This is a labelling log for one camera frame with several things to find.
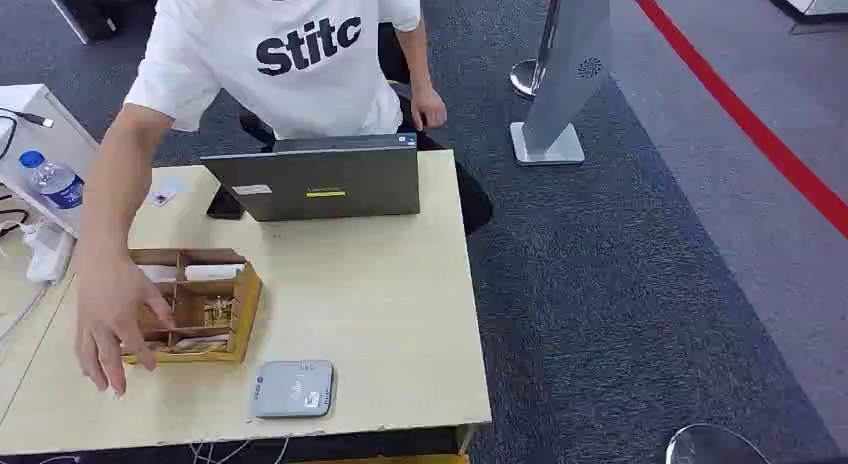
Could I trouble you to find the white box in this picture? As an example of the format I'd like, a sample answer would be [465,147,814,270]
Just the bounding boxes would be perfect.
[0,83,100,241]

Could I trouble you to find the small black device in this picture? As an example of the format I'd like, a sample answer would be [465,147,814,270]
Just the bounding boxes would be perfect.
[205,185,247,222]

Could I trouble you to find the person's right hand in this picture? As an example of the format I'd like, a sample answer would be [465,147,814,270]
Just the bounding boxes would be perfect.
[74,250,176,400]

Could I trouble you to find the chrome stanchion post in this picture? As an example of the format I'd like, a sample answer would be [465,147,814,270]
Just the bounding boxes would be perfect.
[508,0,565,101]

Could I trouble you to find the grey kiosk stand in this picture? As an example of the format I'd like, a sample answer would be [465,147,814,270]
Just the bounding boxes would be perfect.
[509,0,613,168]

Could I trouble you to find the black cable with plug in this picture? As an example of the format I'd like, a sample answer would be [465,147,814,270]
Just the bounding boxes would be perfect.
[0,107,56,162]

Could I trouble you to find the person's hand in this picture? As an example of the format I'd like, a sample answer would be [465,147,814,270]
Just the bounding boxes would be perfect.
[74,250,176,400]
[409,83,448,133]

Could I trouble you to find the grey card reader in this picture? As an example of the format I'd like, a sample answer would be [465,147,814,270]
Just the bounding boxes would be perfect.
[250,359,338,421]

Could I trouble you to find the wooden compartment box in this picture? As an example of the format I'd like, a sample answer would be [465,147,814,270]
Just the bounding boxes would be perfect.
[120,247,264,366]

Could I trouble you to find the person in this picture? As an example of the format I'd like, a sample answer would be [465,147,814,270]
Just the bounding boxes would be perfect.
[123,0,495,237]

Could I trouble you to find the clear water bottle blue cap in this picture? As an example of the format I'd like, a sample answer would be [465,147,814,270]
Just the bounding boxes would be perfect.
[17,149,86,212]

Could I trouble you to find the white card stack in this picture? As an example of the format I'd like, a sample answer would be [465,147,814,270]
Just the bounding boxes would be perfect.
[183,263,247,283]
[137,264,179,284]

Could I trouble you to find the round chrome base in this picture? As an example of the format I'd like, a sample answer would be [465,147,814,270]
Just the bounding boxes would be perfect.
[665,423,774,464]

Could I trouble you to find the dark grey laptop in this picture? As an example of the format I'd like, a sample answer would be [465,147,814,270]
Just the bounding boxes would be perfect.
[200,132,423,224]

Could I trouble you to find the white cable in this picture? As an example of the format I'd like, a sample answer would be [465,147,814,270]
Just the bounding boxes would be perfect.
[0,280,56,346]

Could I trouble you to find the white cables under desk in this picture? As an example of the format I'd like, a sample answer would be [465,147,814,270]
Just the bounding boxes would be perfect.
[189,435,293,464]

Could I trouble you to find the person's left hand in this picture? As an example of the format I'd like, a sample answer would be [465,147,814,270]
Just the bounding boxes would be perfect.
[409,83,448,133]

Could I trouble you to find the gold metal clips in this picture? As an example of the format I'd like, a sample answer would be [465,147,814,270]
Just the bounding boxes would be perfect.
[202,295,237,328]

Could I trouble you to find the black case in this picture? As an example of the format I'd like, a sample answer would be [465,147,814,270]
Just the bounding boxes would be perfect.
[38,0,125,46]

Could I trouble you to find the small white card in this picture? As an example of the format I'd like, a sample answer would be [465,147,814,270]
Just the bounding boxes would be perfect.
[148,176,187,209]

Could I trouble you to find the printed card stack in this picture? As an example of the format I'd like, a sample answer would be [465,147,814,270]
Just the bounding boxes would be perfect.
[146,334,231,356]

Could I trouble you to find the red barrier belt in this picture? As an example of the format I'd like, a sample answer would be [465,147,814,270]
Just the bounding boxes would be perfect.
[621,0,848,242]

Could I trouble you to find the white power strip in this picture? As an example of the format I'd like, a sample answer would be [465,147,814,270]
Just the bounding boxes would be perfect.
[24,221,76,285]

